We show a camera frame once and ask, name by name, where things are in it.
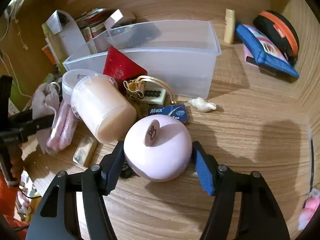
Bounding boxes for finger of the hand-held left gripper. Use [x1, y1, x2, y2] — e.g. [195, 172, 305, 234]
[25, 113, 57, 136]

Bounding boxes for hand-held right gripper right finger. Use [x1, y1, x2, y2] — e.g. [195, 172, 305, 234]
[191, 141, 292, 240]

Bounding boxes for stack of books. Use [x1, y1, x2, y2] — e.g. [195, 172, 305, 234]
[75, 7, 137, 41]

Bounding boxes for white cable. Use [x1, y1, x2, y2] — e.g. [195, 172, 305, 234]
[0, 17, 34, 99]

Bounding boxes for pink flat item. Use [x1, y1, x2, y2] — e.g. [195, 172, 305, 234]
[243, 44, 259, 67]

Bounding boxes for black case with orange zipper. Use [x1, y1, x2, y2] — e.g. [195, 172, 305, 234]
[253, 10, 300, 64]

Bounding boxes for pink rope bundle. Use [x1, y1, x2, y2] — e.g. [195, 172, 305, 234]
[46, 100, 78, 152]

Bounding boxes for translucent plastic storage box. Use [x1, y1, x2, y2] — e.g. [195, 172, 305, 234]
[62, 20, 222, 100]

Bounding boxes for small blue box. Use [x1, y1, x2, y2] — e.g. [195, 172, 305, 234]
[147, 104, 189, 125]

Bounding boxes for cream tube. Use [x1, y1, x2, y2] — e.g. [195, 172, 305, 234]
[223, 8, 236, 44]

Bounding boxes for person's left forearm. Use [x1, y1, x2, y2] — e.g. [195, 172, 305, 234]
[0, 172, 28, 240]

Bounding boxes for white seashell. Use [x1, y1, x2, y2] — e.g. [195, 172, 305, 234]
[187, 97, 217, 113]

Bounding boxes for pink fluffy toy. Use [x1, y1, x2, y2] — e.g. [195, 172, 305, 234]
[297, 188, 320, 232]

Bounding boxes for blue patchwork pouch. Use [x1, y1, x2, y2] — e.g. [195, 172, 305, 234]
[235, 22, 300, 79]

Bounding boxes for grey drawstring pouch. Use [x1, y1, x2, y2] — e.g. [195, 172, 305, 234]
[32, 82, 62, 154]

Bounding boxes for pink round case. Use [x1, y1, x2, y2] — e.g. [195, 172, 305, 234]
[123, 115, 193, 182]

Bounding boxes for red velvet pouch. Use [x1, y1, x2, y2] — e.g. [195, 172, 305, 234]
[102, 46, 148, 93]

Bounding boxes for translucent jar lid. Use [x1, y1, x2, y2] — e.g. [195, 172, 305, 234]
[61, 69, 118, 102]

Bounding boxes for mahjong tile with black dots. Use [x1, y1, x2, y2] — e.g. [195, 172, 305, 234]
[143, 88, 168, 106]

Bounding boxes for gold metal hair clip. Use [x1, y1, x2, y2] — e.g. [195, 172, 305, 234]
[123, 75, 178, 106]

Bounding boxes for small white box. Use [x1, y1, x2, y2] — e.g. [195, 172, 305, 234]
[103, 9, 124, 29]

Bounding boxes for cream mahjong tile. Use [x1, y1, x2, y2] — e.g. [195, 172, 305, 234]
[72, 136, 99, 168]

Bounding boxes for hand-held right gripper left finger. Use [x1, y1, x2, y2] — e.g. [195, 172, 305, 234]
[25, 141, 125, 240]

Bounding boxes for small black object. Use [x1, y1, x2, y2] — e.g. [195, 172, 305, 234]
[120, 163, 133, 179]

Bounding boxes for wooden desktop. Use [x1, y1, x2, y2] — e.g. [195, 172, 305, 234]
[15, 0, 320, 240]

